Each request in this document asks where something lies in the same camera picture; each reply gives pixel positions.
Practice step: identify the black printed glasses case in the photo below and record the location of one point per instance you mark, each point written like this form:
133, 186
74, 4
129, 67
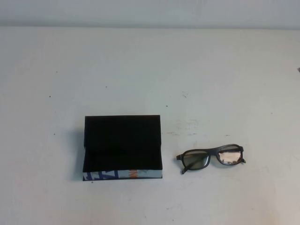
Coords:
122, 140

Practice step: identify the black framed glasses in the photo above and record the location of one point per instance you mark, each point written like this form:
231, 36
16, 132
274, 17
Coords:
213, 149

